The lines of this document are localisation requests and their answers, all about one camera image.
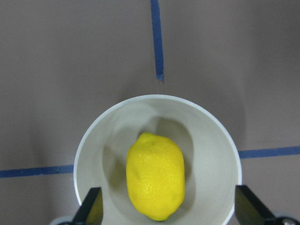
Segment yellow lemon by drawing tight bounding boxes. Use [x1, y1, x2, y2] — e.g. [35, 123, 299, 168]
[126, 133, 185, 221]

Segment white ceramic bowl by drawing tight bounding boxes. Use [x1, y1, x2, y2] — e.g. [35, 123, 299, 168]
[74, 95, 242, 225]

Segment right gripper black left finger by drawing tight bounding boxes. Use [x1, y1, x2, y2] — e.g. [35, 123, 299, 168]
[72, 187, 103, 225]

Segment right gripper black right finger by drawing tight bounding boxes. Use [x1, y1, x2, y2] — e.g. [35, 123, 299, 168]
[235, 185, 276, 225]

